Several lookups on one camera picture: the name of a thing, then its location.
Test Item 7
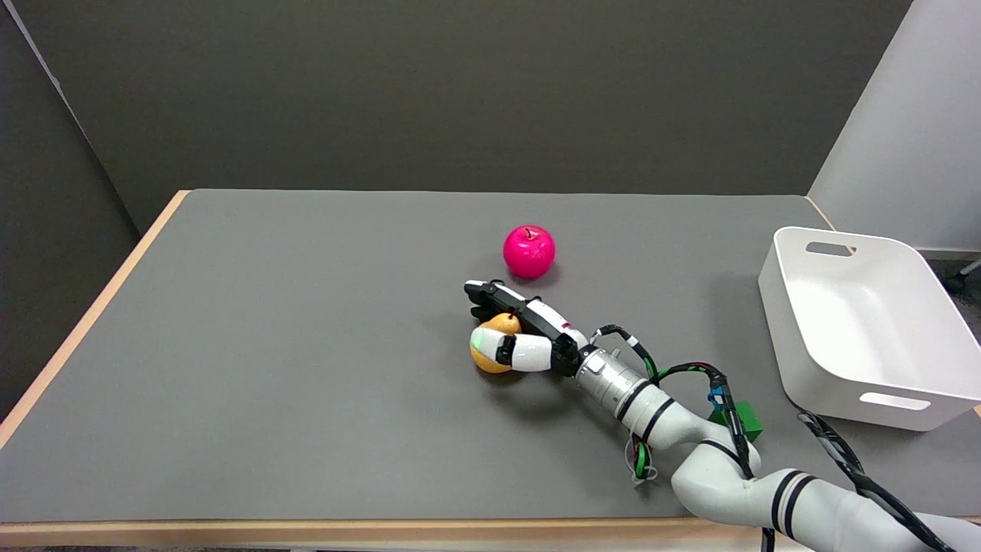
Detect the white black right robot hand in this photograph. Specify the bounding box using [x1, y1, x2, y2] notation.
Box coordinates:
[464, 279, 595, 377]

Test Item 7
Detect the yellow pear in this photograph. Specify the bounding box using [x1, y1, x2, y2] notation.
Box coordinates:
[469, 311, 523, 375]

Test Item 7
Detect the red apple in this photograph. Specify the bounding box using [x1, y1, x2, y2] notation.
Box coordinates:
[503, 225, 556, 280]

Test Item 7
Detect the green cube block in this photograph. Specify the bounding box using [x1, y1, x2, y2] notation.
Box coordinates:
[709, 400, 764, 444]

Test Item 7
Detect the grey table mat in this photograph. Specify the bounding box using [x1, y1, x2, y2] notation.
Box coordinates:
[0, 189, 981, 524]

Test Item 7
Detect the white plastic bin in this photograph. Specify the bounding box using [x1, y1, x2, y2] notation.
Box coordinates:
[758, 226, 981, 432]

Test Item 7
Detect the white partition panel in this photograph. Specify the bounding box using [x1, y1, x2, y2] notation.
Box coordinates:
[809, 0, 981, 254]

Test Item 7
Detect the black cable with green marks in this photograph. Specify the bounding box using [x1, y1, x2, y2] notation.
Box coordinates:
[590, 324, 775, 552]

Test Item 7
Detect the black cable with grey stripes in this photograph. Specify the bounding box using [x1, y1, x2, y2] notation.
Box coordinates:
[797, 412, 959, 552]

